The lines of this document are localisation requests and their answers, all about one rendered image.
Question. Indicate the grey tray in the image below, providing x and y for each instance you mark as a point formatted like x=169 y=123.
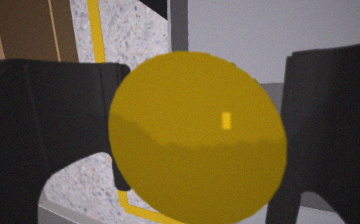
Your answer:
x=258 y=35

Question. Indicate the clear glass bottle with yellow cap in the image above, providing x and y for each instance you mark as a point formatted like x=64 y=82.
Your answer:
x=197 y=138

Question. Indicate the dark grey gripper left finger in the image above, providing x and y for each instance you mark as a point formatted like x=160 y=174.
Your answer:
x=52 y=114

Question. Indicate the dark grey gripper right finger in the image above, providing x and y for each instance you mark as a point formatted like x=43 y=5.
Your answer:
x=320 y=111

